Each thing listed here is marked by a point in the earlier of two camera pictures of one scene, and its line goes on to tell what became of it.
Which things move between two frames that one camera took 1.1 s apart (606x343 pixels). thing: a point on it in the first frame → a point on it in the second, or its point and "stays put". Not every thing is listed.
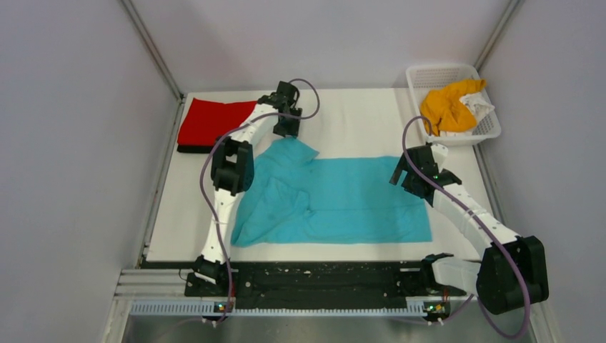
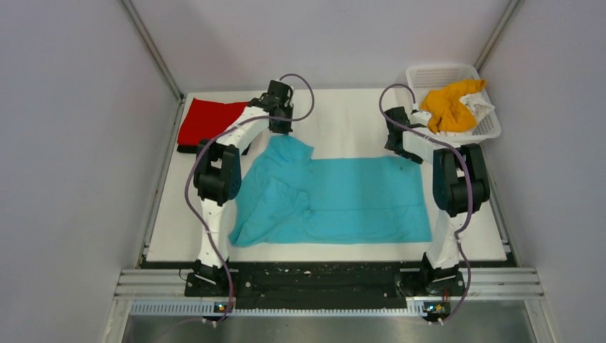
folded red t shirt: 206,120 stays put
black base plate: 322,284 stays put
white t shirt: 477,103 stays put
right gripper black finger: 402,164 → 394,143
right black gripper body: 408,184 → 418,159
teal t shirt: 297,199 stays put
